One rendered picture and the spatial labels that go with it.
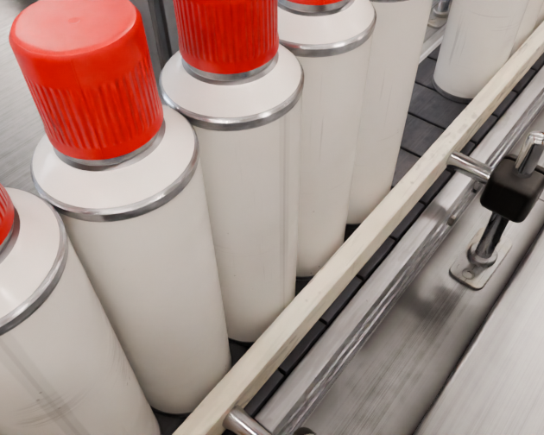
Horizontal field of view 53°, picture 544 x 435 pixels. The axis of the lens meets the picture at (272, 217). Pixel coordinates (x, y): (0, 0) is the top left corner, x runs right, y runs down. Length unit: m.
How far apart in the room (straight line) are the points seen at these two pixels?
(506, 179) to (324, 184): 0.13
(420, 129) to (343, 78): 0.21
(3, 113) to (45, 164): 0.41
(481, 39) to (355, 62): 0.22
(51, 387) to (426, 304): 0.27
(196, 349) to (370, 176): 0.15
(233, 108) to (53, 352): 0.09
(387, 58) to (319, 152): 0.06
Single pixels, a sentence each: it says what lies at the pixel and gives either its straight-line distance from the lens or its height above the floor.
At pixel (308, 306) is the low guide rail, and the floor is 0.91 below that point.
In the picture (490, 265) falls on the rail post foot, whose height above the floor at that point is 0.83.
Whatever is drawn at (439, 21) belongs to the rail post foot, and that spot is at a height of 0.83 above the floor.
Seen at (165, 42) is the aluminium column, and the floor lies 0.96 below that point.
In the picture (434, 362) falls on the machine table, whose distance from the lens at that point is 0.38.
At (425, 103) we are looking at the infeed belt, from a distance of 0.46.
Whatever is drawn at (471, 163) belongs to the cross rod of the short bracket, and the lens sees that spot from 0.37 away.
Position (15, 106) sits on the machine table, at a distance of 0.58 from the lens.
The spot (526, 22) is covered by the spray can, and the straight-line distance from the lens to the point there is 0.50.
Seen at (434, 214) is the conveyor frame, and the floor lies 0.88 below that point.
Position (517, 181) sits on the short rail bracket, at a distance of 0.36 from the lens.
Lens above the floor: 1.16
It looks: 50 degrees down
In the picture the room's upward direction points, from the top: 1 degrees counter-clockwise
